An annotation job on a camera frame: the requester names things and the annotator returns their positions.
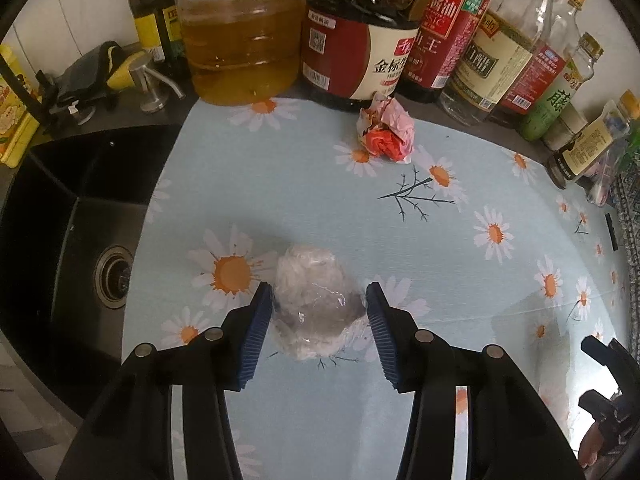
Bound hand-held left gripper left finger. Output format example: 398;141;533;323
55;282;274;480

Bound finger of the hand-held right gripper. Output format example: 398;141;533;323
580;336;632;386

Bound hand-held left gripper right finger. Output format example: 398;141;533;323
365;282;586;480

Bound white plastic-wrapped paper ball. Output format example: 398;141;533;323
271;244;371;361

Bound person's right hand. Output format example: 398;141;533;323
580;419;612;467

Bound patterned cloth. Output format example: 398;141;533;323
610;174;640;263

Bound metal sink drain strainer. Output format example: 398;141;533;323
94;245;134;307

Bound daisy print tablecloth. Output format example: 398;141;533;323
134;94;632;480

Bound clear zip plastic bag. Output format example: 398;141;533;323
586;149;632;207

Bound green plastic bag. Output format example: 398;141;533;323
617;147;640;177

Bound small bottle with yellow cap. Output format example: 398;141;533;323
546;89;640;190

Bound crumpled pink red wrapper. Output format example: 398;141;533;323
355;92;417;165

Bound small seasoning shaker jar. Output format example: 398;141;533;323
542;105;589;152

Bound black kitchen sink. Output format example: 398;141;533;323
0;124;182;423

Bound green labelled bottle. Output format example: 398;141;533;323
516;32;605;142

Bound metal sink faucet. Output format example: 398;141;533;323
129;52;187;114

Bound clear bottle with red label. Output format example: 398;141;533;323
487;0;587;129

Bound dark soy sauce jug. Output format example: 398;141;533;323
299;0;422;114

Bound clear bottle with olive label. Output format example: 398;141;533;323
439;0;560;127

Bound clear cooking oil jug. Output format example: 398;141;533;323
172;0;302;107

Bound black and yellow glove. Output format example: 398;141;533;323
41;40;147;122

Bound dark bottle with red label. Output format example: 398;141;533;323
395;0;497;104

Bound dark bottle with green label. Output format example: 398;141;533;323
155;0;190;68

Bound yellow carton box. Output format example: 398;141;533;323
0;44;41;169

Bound dark bottle with yellow label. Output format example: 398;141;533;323
127;0;163;62

